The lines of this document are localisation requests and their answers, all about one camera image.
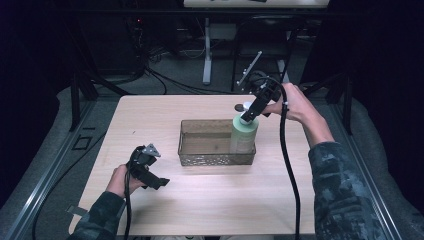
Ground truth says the aluminium floor rail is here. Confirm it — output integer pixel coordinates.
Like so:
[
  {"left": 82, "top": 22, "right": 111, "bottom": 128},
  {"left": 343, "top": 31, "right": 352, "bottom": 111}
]
[
  {"left": 328, "top": 102, "right": 403, "bottom": 240},
  {"left": 1, "top": 99, "right": 98, "bottom": 240}
]

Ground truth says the black floor cables bundle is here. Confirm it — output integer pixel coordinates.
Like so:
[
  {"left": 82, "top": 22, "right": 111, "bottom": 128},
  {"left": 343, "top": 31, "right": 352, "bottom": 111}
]
[{"left": 133, "top": 19, "right": 236, "bottom": 96}]

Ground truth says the person's left hand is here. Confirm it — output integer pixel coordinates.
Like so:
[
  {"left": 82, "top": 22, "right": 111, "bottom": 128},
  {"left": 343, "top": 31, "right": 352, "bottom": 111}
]
[{"left": 105, "top": 163, "right": 148, "bottom": 199}]

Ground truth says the right hand-held gripper black cable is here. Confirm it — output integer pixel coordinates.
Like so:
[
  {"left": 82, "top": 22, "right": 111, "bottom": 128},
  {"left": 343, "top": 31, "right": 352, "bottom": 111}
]
[{"left": 254, "top": 76, "right": 302, "bottom": 240}]

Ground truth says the green pump soap bottle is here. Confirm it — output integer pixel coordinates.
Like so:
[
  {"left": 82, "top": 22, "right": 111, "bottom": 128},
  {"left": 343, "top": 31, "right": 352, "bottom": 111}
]
[{"left": 229, "top": 101, "right": 260, "bottom": 155}]

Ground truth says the black chair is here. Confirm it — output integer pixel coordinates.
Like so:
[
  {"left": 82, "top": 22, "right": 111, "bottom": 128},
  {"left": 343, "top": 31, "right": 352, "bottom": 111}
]
[{"left": 230, "top": 14, "right": 305, "bottom": 93}]

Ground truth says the black frame post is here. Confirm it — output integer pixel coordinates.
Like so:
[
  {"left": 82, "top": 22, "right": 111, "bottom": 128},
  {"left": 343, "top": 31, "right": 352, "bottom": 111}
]
[
  {"left": 343, "top": 71, "right": 354, "bottom": 136},
  {"left": 69, "top": 73, "right": 82, "bottom": 132}
]

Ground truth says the grey tape strip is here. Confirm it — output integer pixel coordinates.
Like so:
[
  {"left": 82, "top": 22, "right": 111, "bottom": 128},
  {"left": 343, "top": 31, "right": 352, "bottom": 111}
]
[{"left": 65, "top": 204, "right": 88, "bottom": 217}]

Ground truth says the thin black floor cable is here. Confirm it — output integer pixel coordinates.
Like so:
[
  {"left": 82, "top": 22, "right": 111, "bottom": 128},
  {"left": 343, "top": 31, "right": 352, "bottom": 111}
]
[{"left": 31, "top": 132, "right": 108, "bottom": 240}]

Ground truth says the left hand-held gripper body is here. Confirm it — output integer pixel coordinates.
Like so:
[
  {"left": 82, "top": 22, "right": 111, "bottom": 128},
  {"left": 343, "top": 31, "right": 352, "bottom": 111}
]
[{"left": 127, "top": 143, "right": 162, "bottom": 179}]

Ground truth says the white desk leg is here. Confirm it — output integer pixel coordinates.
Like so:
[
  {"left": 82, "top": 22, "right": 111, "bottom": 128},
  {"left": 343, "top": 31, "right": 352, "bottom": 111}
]
[
  {"left": 277, "top": 59, "right": 291, "bottom": 84},
  {"left": 202, "top": 17, "right": 213, "bottom": 86}
]

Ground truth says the white background desk top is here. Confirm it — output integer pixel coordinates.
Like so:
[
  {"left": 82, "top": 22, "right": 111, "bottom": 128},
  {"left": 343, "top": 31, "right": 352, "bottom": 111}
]
[{"left": 182, "top": 0, "right": 331, "bottom": 9}]

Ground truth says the hand-held gripper black cable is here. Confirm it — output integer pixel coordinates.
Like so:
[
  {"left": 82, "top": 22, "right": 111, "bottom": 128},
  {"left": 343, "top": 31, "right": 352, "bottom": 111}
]
[
  {"left": 123, "top": 148, "right": 141, "bottom": 240},
  {"left": 254, "top": 76, "right": 302, "bottom": 240}
]

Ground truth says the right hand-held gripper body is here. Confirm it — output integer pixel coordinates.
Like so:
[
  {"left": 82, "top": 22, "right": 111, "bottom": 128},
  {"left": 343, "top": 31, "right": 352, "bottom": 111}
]
[{"left": 236, "top": 50, "right": 284, "bottom": 104}]

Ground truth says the left hand-held gripper black cable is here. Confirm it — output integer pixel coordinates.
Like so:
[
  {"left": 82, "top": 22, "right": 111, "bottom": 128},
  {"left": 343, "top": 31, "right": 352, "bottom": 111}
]
[{"left": 123, "top": 148, "right": 141, "bottom": 240}]

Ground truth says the person's right hand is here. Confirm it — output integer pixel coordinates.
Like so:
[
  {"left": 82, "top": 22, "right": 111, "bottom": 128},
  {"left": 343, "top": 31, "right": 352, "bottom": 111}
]
[{"left": 262, "top": 82, "right": 322, "bottom": 124}]

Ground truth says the brown transparent plastic basket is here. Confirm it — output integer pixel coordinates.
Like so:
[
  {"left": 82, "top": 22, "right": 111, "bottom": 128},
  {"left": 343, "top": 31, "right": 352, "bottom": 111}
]
[{"left": 177, "top": 118, "right": 257, "bottom": 167}]

